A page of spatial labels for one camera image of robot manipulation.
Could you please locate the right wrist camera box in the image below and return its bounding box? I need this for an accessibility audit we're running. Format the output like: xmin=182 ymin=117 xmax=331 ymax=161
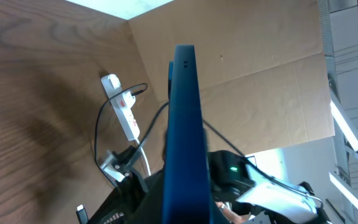
xmin=100 ymin=150 xmax=126 ymax=182

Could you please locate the blue Samsung Galaxy smartphone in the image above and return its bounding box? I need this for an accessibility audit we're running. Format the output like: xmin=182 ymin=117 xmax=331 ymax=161
xmin=162 ymin=45 xmax=213 ymax=223

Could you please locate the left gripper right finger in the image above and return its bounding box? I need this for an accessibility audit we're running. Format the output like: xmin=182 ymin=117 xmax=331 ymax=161
xmin=209 ymin=199 xmax=229 ymax=224

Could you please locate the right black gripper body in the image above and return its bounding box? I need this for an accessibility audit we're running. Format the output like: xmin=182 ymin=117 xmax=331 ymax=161
xmin=110 ymin=144 xmax=167 ymax=212

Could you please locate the white power strip cord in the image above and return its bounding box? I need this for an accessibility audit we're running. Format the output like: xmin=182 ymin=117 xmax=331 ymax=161
xmin=135 ymin=138 xmax=152 ymax=177

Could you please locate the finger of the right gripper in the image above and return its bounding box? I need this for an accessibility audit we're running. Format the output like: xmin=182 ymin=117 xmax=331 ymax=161
xmin=88 ymin=184 xmax=148 ymax=224

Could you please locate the white power strip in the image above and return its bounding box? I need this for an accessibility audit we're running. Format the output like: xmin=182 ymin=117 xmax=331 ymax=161
xmin=110 ymin=91 xmax=140 ymax=141

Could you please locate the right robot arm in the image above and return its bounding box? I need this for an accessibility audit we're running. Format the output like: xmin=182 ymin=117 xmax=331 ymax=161
xmin=89 ymin=151 xmax=330 ymax=224

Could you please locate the white USB charger plug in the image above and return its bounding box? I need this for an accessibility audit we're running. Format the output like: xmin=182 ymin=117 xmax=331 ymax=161
xmin=101 ymin=74 xmax=122 ymax=98

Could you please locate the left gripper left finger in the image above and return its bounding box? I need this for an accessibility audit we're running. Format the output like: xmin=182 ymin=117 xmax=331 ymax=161
xmin=129 ymin=170 xmax=164 ymax=224

